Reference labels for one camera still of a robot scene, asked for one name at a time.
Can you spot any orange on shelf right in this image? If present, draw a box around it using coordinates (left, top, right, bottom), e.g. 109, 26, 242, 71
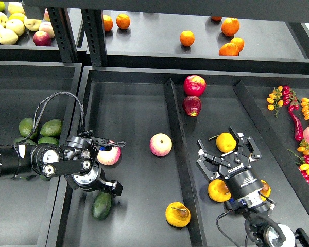
230, 37, 245, 52

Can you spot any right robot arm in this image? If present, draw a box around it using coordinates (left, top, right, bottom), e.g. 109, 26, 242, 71
197, 127, 309, 246

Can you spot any cherry tomato vine upper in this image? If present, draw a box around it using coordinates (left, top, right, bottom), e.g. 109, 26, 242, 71
266, 85, 300, 117

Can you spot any dark green avocado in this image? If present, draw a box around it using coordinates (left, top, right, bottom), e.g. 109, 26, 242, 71
91, 192, 112, 220

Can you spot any orange on shelf far left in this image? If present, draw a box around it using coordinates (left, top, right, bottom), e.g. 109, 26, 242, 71
102, 15, 113, 32

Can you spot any pale yellow apple with stem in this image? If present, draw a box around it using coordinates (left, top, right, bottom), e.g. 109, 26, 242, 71
23, 16, 42, 32

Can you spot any pink apple centre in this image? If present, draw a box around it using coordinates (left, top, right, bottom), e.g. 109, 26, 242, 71
149, 133, 173, 157

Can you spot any pink apple left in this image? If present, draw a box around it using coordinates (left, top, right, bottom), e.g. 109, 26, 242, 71
97, 146, 121, 166

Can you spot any black tray divider left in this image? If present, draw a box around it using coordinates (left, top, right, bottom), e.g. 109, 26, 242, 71
163, 78, 207, 246

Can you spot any pink apple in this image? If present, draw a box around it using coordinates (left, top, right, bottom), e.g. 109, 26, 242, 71
149, 133, 173, 157
97, 146, 121, 166

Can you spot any pale yellow pear middle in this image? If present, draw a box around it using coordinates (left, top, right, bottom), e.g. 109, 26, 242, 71
6, 19, 25, 36

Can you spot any black tray divider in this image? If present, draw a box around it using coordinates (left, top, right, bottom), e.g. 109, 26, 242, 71
163, 78, 207, 246
234, 81, 309, 203

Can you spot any cherry tomato cluster lower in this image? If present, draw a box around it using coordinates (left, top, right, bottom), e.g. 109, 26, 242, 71
289, 139, 309, 184

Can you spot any orange on shelf front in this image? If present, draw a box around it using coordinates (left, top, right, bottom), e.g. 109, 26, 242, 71
219, 43, 239, 56

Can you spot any orange on shelf centre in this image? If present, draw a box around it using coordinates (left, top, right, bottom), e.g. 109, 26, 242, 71
180, 30, 195, 47

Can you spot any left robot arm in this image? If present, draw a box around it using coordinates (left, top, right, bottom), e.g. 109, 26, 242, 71
0, 113, 126, 196

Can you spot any large orange on shelf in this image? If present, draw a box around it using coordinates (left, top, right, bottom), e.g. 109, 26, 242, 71
221, 17, 240, 37

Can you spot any black shelf post left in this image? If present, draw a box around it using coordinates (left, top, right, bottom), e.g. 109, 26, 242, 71
47, 7, 78, 63

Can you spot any red apple on shelf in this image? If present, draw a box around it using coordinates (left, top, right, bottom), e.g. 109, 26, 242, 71
33, 31, 52, 46

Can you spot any black shelf post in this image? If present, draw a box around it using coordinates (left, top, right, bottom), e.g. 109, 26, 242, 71
47, 7, 78, 63
81, 9, 108, 67

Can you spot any pale peach on shelf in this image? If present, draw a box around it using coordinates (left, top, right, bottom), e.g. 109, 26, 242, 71
39, 21, 55, 39

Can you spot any bright red apple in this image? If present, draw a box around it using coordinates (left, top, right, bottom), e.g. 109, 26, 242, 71
183, 75, 207, 97

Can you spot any black shelf post right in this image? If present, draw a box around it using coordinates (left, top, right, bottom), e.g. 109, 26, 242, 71
81, 9, 108, 67

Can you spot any green avocado top left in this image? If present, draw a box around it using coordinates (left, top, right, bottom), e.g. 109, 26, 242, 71
19, 118, 39, 139

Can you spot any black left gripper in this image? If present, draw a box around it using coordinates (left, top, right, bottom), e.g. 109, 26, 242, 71
64, 165, 123, 196

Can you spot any yellow pear brown tip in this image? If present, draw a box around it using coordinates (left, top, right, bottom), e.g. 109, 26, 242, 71
260, 180, 271, 201

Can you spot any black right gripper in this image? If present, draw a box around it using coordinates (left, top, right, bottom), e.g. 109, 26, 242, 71
196, 126, 263, 203

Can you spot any yellow pear with stem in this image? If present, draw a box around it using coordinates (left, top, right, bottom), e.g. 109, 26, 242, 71
165, 202, 191, 228

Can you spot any green avocado under gripper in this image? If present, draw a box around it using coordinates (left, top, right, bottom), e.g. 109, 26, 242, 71
38, 136, 59, 145

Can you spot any green avocado top right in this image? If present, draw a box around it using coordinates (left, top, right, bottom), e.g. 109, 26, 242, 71
40, 119, 62, 137

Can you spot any red chili pepper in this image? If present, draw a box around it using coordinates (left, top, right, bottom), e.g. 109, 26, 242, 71
288, 105, 303, 142

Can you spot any black tray divider right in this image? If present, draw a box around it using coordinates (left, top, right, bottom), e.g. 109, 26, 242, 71
234, 81, 309, 203

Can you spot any dark red apple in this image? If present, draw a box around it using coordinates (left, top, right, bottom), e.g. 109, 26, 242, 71
182, 96, 202, 117

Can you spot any orange under beam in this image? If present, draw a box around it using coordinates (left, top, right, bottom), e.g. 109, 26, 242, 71
211, 16, 222, 21

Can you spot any yellow pear left of pile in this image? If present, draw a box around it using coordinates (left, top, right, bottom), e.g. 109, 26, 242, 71
208, 179, 231, 202

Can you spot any pale yellow pear front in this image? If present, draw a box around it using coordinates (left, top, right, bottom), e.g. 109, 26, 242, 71
0, 29, 19, 45

